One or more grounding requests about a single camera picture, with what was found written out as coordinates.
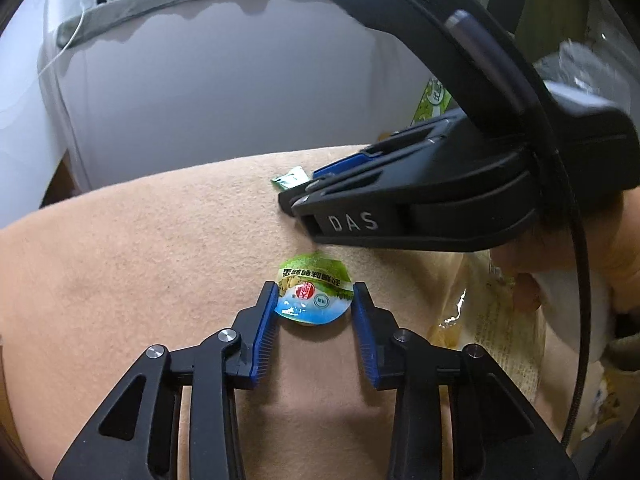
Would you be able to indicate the pale printed snack packet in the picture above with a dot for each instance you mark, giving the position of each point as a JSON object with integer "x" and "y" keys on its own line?
{"x": 605, "y": 400}

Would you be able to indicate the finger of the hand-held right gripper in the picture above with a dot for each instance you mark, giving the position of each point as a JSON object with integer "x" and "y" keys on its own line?
{"x": 350, "y": 222}
{"x": 345, "y": 162}

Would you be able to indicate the crumpled silver foil packet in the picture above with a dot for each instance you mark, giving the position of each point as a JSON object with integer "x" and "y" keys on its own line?
{"x": 575, "y": 62}

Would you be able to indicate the green and white box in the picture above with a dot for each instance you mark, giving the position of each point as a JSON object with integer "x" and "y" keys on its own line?
{"x": 432, "y": 102}

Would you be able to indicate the person's right hand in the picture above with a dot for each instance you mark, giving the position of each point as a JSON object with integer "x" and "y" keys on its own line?
{"x": 530, "y": 260}

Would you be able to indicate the round green snack cup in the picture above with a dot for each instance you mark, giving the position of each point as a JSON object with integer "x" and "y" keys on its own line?
{"x": 312, "y": 290}

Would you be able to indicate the clear plastic snack bag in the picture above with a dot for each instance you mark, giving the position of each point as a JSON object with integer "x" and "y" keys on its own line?
{"x": 480, "y": 320}

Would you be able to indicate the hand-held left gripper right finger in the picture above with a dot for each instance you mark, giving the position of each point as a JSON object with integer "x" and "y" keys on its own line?
{"x": 365, "y": 340}

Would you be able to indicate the white cabinet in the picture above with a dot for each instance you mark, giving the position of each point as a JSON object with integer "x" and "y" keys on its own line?
{"x": 30, "y": 110}

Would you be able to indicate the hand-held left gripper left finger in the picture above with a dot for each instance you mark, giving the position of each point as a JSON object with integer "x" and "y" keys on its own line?
{"x": 267, "y": 330}

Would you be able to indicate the dark green snack packet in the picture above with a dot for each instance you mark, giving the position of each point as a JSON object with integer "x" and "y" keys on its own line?
{"x": 290, "y": 177}

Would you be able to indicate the person's right forearm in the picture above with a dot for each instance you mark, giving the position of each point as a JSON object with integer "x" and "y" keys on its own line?
{"x": 565, "y": 320}

